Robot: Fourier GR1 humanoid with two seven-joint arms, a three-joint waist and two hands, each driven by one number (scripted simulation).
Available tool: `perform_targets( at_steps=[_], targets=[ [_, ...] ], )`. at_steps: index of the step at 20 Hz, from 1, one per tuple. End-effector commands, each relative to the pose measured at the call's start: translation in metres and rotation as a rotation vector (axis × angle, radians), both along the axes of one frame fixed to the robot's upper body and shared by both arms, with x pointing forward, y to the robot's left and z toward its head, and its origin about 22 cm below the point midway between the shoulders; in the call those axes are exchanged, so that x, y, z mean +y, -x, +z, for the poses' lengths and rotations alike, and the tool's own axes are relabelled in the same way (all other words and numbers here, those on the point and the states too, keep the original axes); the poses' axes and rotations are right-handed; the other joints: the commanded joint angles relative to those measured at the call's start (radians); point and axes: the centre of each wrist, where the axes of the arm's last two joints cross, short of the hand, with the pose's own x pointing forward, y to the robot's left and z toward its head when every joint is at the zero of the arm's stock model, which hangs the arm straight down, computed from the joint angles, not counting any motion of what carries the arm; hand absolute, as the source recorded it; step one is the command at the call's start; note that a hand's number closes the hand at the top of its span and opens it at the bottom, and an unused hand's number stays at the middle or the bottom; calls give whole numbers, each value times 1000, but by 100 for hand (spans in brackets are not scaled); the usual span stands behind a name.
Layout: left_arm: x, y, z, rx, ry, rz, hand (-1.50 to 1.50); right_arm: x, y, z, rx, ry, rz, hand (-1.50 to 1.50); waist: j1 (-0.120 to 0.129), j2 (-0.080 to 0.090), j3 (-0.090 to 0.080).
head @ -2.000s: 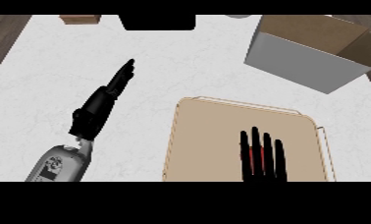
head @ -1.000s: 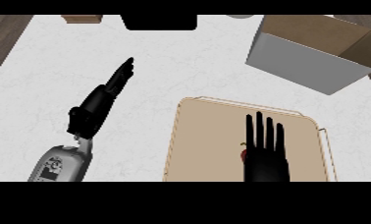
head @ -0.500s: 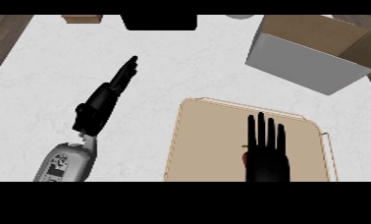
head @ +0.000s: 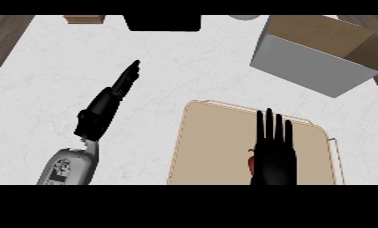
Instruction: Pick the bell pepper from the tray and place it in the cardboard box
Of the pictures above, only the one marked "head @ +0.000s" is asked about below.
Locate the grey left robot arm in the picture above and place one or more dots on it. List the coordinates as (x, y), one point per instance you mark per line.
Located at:
(69, 168)

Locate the beige tray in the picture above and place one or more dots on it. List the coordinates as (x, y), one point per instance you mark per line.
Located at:
(217, 145)

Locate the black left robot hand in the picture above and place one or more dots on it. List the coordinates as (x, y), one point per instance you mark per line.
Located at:
(103, 108)

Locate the red bell pepper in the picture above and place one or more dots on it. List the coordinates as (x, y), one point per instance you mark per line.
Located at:
(252, 163)

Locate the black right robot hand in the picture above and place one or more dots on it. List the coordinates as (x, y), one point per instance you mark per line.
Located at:
(274, 158)

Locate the small brown wooden block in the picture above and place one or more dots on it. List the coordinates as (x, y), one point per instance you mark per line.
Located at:
(84, 19)

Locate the open cardboard box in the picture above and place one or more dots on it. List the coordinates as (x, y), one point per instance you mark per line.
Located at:
(315, 52)

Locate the grey round object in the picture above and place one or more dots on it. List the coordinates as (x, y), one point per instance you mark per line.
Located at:
(245, 17)

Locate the black appliance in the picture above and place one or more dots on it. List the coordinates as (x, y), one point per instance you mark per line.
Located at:
(163, 22)

